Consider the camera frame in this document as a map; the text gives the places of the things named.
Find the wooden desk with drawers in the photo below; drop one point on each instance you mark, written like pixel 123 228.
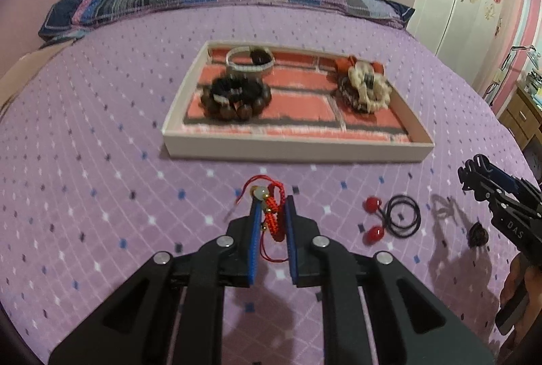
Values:
pixel 523 117

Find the pink headboard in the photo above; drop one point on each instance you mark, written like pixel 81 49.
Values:
pixel 46 1

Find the desk lamp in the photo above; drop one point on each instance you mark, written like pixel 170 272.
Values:
pixel 514 52

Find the beige cloth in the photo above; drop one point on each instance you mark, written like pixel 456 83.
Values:
pixel 25 73

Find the white tray with brick lining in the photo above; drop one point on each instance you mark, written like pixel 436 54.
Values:
pixel 296 151

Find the purple diamond pattern bedspread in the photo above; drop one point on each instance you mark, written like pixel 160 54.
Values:
pixel 106 178

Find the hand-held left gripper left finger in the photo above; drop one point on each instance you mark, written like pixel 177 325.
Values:
pixel 254 248

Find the clutter on desk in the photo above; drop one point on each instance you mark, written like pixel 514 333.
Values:
pixel 534 87

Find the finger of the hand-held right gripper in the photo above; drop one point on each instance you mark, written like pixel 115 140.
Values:
pixel 510 181
pixel 482 186

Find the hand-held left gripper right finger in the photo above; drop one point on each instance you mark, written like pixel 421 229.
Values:
pixel 292 248

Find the person's right hand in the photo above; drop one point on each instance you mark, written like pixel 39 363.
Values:
pixel 511 278

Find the dark brown pendant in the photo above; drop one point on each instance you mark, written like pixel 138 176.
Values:
pixel 478 234

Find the cream scrunchie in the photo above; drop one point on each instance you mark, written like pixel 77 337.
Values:
pixel 380 95

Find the orange scrunchie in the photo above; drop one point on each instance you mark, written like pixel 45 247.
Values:
pixel 341 66

